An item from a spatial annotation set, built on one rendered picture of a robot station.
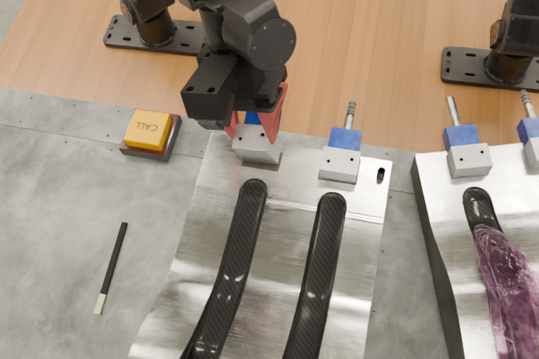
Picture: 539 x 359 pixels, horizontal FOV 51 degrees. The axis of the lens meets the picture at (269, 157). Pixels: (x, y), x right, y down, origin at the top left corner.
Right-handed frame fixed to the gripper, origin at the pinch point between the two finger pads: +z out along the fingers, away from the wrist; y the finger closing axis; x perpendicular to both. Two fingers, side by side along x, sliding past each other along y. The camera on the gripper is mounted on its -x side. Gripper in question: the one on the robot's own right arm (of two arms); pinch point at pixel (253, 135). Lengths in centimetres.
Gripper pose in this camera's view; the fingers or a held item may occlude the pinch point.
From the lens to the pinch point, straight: 75.4
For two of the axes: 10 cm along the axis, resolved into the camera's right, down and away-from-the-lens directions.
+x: 3.0, -6.5, 6.9
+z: 1.6, 7.5, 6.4
